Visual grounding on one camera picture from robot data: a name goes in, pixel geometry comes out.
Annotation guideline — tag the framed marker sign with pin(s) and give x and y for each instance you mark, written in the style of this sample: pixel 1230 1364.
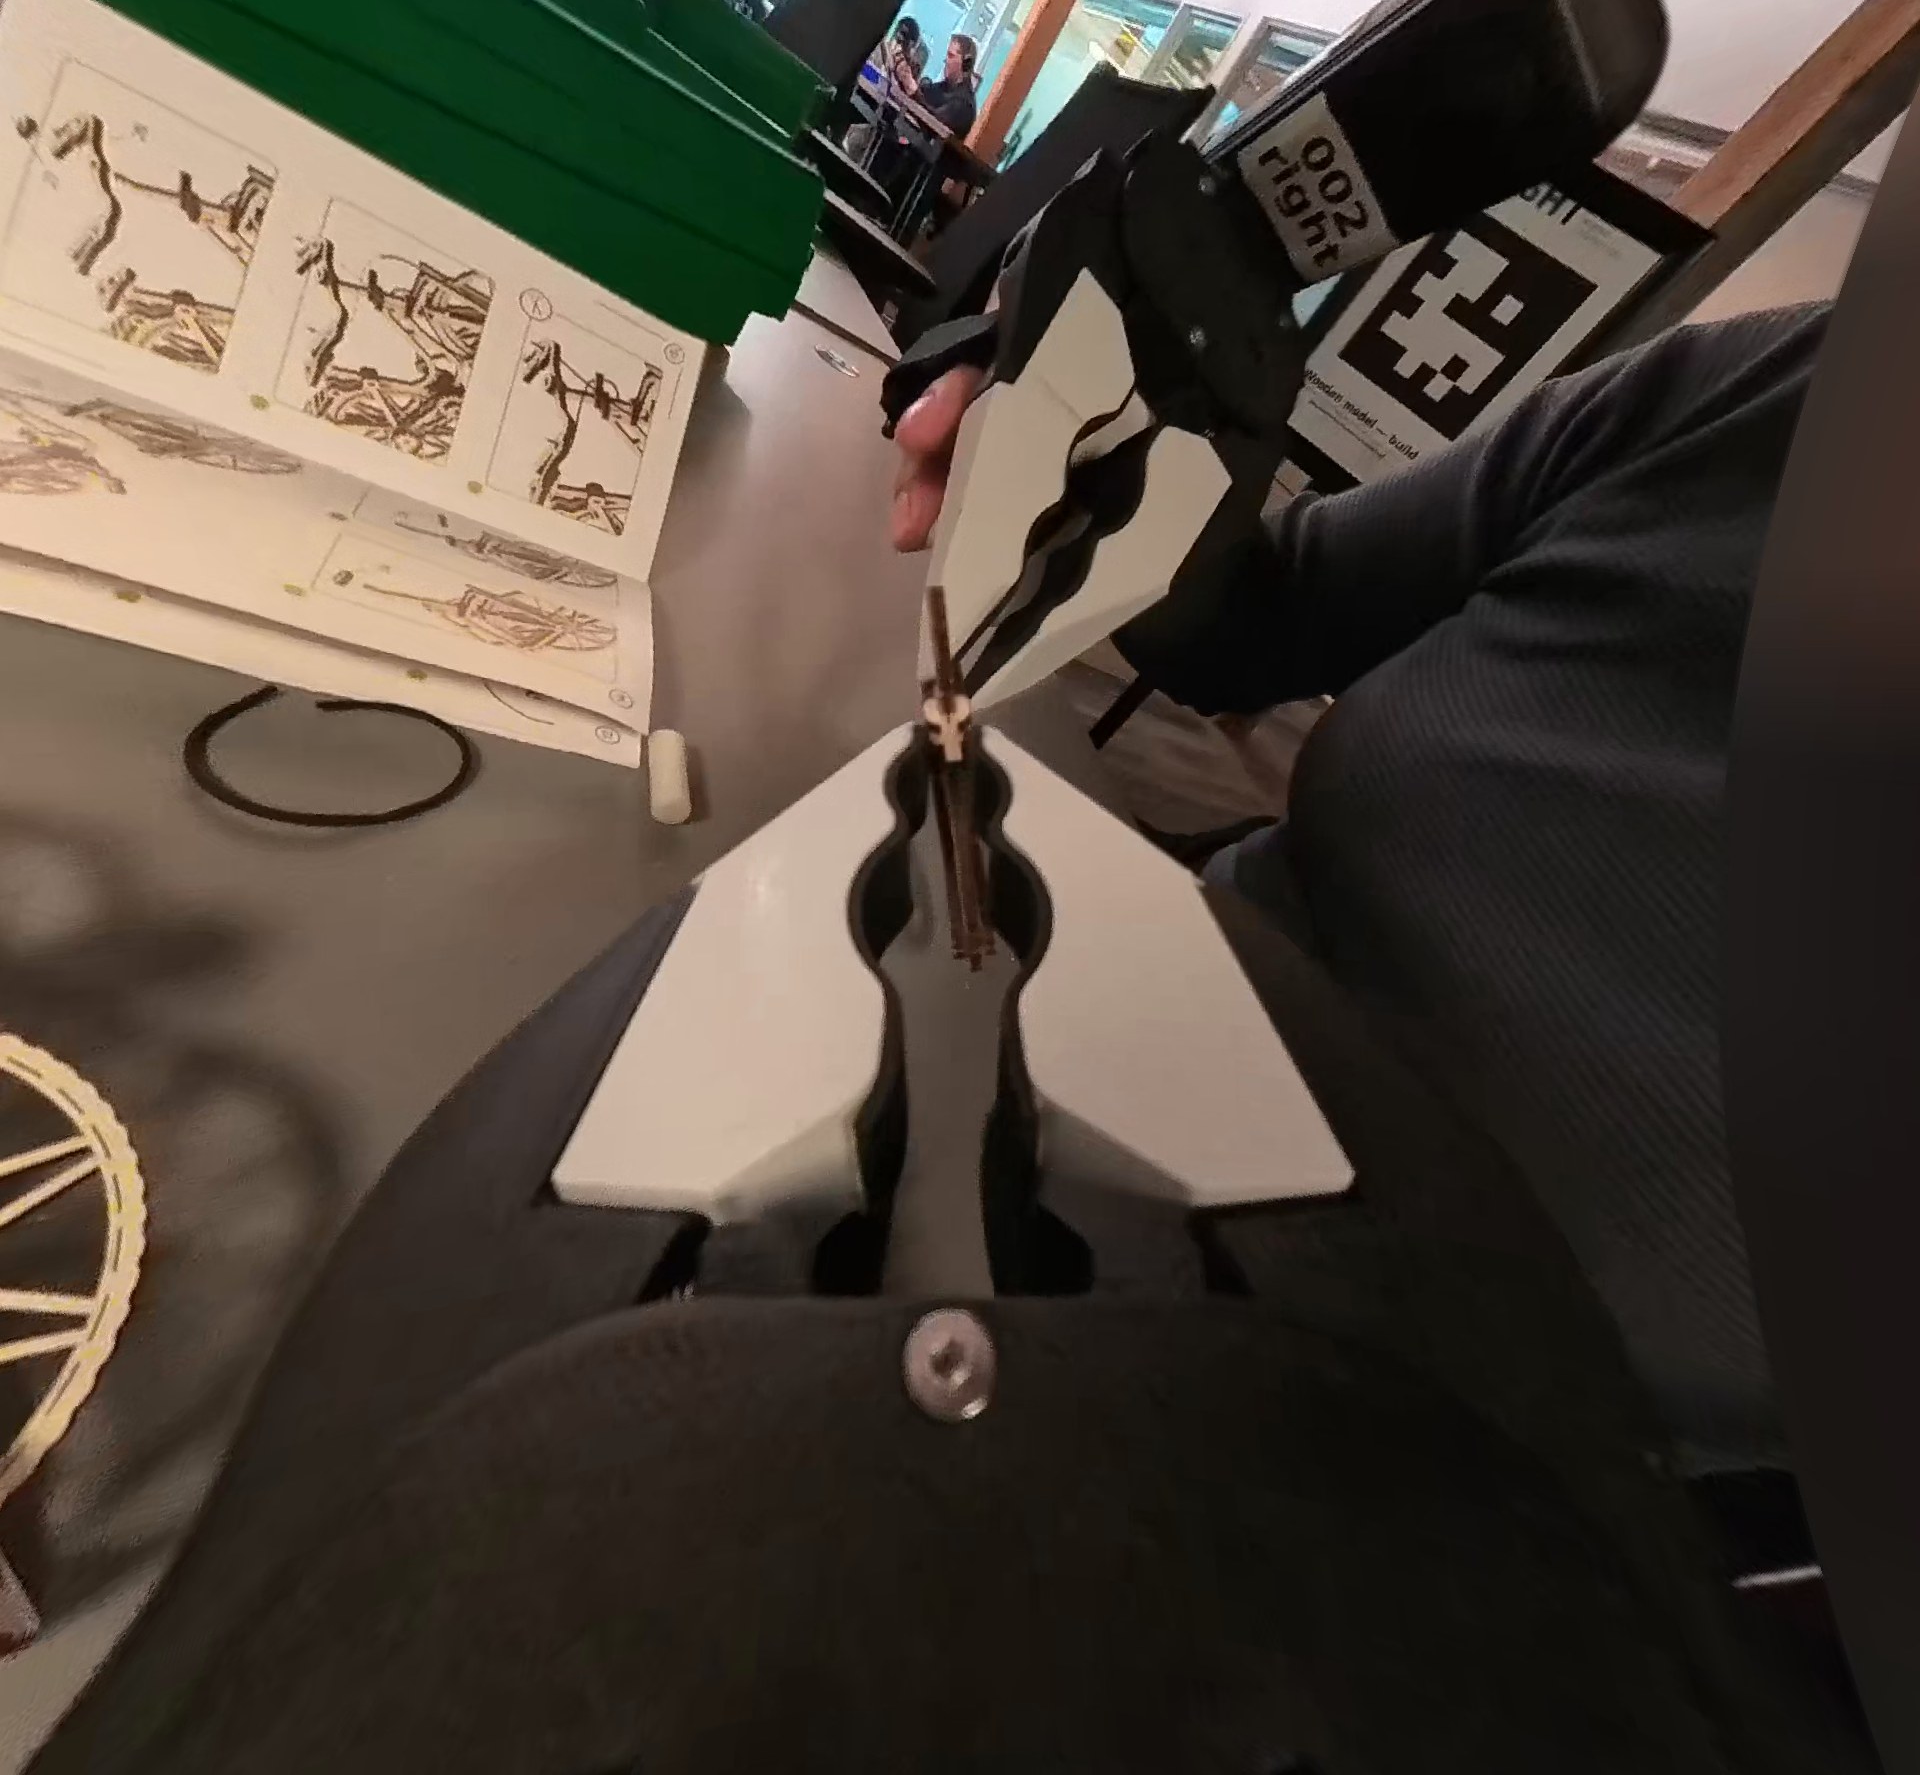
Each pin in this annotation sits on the framed marker sign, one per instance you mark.
pixel 1501 305

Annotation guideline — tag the person's right forearm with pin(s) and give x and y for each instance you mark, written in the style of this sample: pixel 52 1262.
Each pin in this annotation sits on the person's right forearm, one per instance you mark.
pixel 1501 756

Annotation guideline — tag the wooden fork wheel assembly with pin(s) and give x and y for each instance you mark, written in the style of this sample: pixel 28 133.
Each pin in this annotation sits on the wooden fork wheel assembly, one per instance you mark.
pixel 968 889

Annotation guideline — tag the white instruction booklet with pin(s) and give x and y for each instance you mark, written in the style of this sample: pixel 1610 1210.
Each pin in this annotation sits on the white instruction booklet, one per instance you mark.
pixel 301 381

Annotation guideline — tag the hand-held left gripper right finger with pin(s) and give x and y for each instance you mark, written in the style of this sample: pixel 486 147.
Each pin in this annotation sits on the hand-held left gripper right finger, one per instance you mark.
pixel 1170 1040

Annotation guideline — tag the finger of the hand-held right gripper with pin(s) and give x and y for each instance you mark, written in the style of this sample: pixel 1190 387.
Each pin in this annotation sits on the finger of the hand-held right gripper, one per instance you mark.
pixel 1148 545
pixel 1005 454

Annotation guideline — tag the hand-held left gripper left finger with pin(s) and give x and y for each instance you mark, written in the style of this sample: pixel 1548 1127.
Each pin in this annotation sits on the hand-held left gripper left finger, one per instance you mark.
pixel 737 1040

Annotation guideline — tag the small oval table fitting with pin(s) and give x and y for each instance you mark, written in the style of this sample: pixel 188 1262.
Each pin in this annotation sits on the small oval table fitting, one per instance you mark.
pixel 840 361

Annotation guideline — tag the wooden bicycle frame wheel assembly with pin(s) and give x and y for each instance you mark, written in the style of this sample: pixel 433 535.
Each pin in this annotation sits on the wooden bicycle frame wheel assembly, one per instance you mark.
pixel 122 1205

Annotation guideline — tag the person's right hand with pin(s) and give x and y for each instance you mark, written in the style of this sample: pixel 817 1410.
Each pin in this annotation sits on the person's right hand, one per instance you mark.
pixel 922 493

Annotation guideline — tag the stack of green bins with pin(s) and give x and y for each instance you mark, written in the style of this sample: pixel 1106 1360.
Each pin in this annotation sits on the stack of green bins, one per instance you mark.
pixel 451 79

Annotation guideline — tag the small white cylinder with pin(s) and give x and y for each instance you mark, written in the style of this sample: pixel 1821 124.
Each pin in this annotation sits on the small white cylinder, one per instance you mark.
pixel 668 778

